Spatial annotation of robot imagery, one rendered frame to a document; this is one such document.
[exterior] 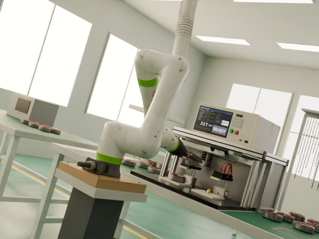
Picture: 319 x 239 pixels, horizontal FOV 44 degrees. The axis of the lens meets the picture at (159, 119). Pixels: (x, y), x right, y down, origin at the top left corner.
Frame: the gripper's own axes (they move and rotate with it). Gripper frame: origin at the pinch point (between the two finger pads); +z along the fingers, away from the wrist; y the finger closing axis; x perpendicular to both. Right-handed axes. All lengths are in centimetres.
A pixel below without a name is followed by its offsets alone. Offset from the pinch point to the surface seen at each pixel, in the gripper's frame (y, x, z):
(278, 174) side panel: -34, -17, 46
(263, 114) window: 276, -283, 580
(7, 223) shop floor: 146, 89, 1
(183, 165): 10.8, 3.1, 6.9
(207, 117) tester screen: 7.9, -32.3, 6.7
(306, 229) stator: -67, 14, 27
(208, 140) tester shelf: 1.6, -17.5, 7.8
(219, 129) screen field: -2.9, -26.2, 8.6
